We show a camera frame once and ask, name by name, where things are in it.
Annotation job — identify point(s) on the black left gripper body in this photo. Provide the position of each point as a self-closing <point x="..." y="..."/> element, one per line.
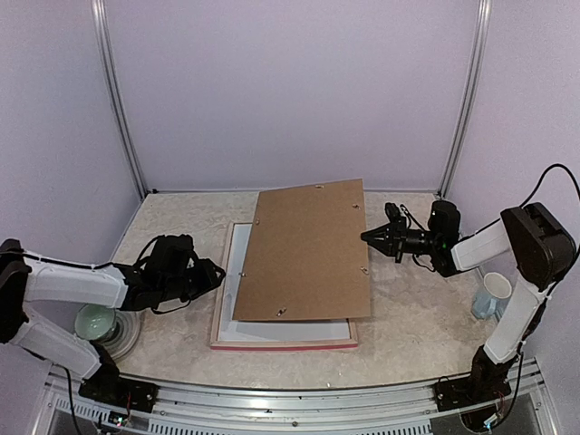
<point x="190" y="287"/>

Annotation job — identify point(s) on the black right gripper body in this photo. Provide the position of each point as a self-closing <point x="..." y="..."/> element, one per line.
<point x="415" y="242"/>

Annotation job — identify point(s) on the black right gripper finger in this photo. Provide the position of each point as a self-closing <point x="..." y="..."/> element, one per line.
<point x="384" y="234"/>
<point x="388" y="248"/>

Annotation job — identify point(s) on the dark landscape photo print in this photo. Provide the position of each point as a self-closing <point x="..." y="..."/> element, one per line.
<point x="272" y="331"/>

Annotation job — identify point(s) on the brown cardboard backing board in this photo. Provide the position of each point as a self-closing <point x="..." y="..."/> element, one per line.
<point x="305" y="260"/>

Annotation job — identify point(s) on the pink wooden picture frame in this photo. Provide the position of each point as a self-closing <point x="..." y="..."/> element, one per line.
<point x="281" y="344"/>

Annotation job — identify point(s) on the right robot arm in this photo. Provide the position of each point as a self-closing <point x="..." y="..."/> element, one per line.
<point x="542" y="250"/>

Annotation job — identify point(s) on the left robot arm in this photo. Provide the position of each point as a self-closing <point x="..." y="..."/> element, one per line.
<point x="167" y="269"/>

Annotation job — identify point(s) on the light blue ceramic mug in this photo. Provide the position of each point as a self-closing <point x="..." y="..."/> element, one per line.
<point x="495" y="293"/>

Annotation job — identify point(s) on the green ceramic bowl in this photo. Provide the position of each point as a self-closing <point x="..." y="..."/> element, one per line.
<point x="95" y="322"/>

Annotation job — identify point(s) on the aluminium front rail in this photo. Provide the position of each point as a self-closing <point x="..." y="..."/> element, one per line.
<point x="186" y="408"/>

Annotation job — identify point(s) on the right aluminium corner post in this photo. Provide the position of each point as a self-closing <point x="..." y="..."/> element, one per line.
<point x="476" y="60"/>

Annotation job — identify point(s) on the aluminium corner post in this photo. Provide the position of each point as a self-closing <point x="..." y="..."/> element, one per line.
<point x="476" y="60"/>
<point x="100" y="20"/>

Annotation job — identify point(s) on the left aluminium corner post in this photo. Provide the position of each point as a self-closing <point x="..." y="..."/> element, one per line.
<point x="100" y="20"/>

